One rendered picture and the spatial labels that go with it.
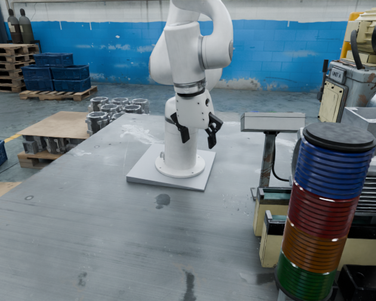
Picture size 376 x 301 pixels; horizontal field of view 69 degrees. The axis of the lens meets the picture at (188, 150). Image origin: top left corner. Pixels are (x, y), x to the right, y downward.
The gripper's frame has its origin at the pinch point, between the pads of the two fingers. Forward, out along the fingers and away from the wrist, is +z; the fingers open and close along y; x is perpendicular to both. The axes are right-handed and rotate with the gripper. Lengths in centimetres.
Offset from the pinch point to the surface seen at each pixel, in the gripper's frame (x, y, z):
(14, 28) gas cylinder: -264, 656, -14
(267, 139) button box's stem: -11.7, -16.2, 2.7
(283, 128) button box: -12.8, -20.4, -1.1
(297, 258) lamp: 36, -38, -13
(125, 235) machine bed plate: 28.5, 7.1, 14.4
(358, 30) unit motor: -67, -29, -16
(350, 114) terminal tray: -3.5, -36.6, -11.5
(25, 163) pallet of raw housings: -27, 236, 86
